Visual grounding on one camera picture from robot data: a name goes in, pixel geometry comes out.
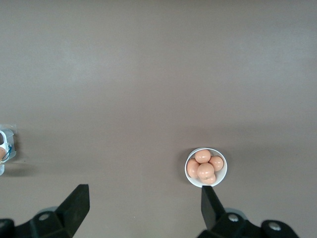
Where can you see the brown egg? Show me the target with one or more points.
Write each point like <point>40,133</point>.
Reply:
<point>218,163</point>
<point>192,169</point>
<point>210,180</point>
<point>205,170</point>
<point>202,156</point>

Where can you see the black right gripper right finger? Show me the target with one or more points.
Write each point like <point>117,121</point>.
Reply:
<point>213,215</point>

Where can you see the white round bowl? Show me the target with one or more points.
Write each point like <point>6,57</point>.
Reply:
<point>221,177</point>

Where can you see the clear plastic egg box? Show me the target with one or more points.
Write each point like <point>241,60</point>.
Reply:
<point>10,135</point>

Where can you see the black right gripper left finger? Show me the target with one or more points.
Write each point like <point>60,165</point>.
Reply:
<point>71,210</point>

